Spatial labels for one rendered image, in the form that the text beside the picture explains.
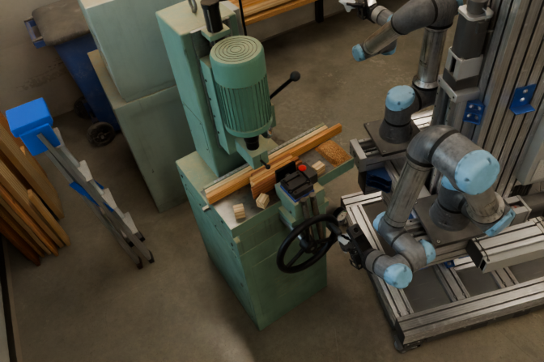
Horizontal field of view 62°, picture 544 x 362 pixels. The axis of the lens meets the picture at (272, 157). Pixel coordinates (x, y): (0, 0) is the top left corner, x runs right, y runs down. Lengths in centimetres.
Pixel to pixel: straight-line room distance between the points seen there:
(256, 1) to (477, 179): 275
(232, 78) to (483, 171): 77
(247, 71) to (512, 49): 82
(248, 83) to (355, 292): 148
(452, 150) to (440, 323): 118
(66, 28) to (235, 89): 188
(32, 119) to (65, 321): 123
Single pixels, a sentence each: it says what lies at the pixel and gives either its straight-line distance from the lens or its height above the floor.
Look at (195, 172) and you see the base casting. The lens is 210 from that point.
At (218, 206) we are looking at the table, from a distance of 181.
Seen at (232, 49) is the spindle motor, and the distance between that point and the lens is 150.
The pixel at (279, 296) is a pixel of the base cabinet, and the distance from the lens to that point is 235.
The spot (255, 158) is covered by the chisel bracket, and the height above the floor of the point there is 106.
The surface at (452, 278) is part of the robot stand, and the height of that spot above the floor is 23.
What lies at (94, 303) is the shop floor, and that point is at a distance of 286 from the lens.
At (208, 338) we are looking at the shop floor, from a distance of 255.
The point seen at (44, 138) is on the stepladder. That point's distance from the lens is 213.
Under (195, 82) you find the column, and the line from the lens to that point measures 171.
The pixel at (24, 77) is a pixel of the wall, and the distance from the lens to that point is 399.
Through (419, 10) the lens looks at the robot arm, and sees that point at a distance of 181.
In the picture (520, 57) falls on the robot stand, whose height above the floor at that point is 141.
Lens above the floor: 229
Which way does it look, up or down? 45 degrees down
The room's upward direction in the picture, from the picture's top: 8 degrees counter-clockwise
